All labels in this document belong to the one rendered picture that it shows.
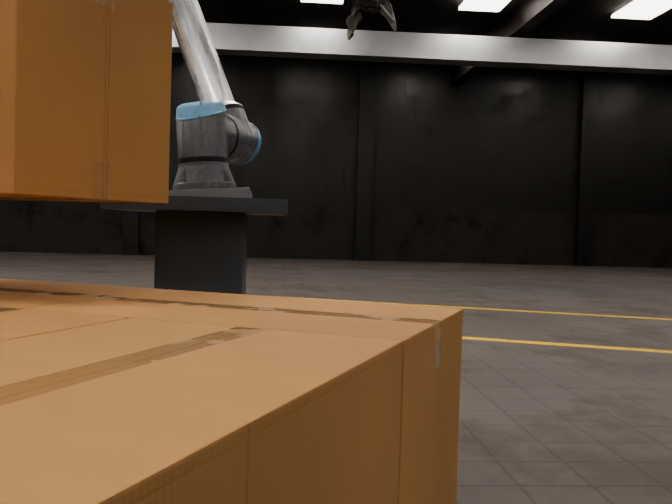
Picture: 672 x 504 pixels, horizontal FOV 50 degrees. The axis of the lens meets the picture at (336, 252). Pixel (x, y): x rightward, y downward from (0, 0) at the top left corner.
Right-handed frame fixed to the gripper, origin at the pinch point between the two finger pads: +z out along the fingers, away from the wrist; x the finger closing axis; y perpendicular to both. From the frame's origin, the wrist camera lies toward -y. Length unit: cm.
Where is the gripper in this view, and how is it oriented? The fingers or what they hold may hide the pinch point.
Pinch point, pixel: (372, 37)
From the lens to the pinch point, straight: 230.6
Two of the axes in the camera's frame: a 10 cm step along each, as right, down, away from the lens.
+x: 9.3, -0.4, -3.6
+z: 0.5, 10.0, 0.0
